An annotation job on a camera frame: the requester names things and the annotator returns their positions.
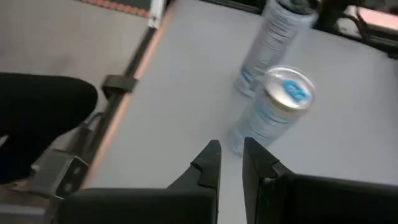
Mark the slim silver blue can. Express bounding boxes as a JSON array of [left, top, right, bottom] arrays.
[[228, 64, 317, 156]]

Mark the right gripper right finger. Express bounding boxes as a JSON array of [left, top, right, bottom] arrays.
[[242, 136, 398, 224]]

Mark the slim silver can black lid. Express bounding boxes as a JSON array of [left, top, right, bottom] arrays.
[[234, 0, 320, 99]]

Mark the black rounded housing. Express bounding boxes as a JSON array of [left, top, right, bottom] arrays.
[[0, 72, 99, 185]]

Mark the black orange hazard strip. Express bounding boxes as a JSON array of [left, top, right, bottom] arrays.
[[77, 0, 152, 18]]

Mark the grey table mat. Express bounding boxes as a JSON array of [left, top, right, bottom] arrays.
[[86, 0, 398, 224]]

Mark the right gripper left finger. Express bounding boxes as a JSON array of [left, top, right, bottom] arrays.
[[58, 139, 223, 224]]

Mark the grey metal bracket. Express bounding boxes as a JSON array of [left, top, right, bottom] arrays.
[[29, 149, 91, 200]]

